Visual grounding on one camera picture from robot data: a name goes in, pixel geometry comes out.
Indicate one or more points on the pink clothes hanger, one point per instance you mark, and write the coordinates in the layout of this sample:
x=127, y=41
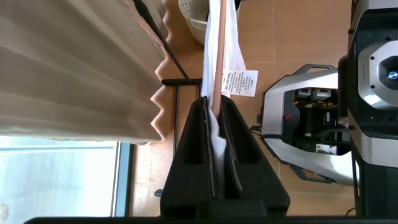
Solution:
x=219, y=62

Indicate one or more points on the white printed t-shirt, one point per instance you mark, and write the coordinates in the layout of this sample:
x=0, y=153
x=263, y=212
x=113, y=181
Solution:
x=233, y=56

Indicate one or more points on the beige curtain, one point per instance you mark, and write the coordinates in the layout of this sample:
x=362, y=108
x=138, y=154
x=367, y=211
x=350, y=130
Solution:
x=77, y=77

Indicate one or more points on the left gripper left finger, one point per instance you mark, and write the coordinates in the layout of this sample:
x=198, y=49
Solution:
x=186, y=177

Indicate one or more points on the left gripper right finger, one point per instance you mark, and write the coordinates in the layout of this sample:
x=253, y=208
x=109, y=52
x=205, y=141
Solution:
x=258, y=183

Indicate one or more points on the white laundry basket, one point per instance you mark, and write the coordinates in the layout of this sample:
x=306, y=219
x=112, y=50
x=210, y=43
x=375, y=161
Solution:
x=194, y=18

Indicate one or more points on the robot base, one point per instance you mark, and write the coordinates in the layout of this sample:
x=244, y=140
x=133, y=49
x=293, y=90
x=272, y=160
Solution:
x=373, y=140

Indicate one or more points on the black clothes rack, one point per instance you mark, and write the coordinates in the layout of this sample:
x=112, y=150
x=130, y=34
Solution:
x=180, y=81

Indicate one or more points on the window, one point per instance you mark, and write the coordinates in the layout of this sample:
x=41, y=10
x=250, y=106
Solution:
x=62, y=180

